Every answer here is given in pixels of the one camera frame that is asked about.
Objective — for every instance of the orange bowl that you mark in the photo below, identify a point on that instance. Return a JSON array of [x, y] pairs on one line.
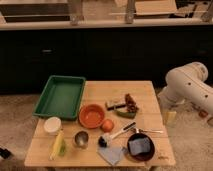
[[91, 116]]

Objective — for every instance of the corn cob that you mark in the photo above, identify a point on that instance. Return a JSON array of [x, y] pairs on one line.
[[59, 146]]

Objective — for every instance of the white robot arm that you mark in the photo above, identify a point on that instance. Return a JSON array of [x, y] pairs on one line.
[[187, 82]]

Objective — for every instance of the green pepper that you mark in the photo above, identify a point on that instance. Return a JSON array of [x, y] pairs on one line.
[[125, 114]]

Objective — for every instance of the blue sponge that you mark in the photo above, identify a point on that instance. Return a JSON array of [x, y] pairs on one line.
[[141, 145]]

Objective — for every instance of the green plastic tray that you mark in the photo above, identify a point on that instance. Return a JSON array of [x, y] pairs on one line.
[[61, 97]]

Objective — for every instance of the black object on floor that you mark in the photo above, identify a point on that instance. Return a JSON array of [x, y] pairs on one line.
[[5, 153]]

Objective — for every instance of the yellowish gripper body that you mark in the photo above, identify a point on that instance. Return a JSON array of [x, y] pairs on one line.
[[169, 116]]

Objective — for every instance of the dish brush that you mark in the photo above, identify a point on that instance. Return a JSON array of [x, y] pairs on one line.
[[106, 139]]

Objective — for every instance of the white cup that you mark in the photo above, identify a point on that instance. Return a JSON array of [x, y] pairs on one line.
[[52, 125]]

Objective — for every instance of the wooden folding table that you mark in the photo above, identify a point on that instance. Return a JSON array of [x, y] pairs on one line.
[[98, 92]]

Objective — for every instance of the metal cup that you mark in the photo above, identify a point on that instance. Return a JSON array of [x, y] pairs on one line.
[[81, 139]]

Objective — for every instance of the bottles on floor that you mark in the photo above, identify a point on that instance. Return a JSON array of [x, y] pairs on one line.
[[204, 115]]

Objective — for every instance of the brown grape bunch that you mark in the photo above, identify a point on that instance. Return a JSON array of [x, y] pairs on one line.
[[131, 104]]

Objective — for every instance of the orange fruit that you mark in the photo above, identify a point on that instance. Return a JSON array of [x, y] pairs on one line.
[[107, 125]]

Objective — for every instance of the knife on block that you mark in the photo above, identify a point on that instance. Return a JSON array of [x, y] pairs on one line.
[[116, 103]]

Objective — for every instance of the light blue towel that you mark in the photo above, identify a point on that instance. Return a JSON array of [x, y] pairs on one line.
[[112, 155]]

